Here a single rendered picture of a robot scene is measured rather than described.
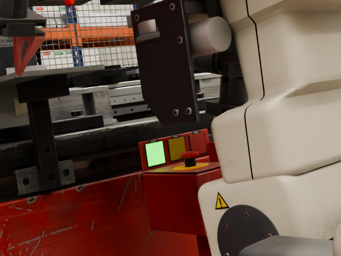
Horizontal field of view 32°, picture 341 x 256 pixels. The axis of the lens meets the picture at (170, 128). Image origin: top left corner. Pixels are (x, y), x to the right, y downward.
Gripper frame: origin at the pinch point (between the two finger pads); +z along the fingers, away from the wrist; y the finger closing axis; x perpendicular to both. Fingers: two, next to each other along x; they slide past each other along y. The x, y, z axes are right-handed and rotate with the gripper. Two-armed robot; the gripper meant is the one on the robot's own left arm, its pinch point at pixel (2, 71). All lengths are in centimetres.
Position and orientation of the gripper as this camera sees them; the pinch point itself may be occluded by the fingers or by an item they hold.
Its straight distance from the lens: 95.1
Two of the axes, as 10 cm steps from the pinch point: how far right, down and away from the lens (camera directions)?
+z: -1.8, 9.1, 3.8
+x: 6.7, 4.0, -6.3
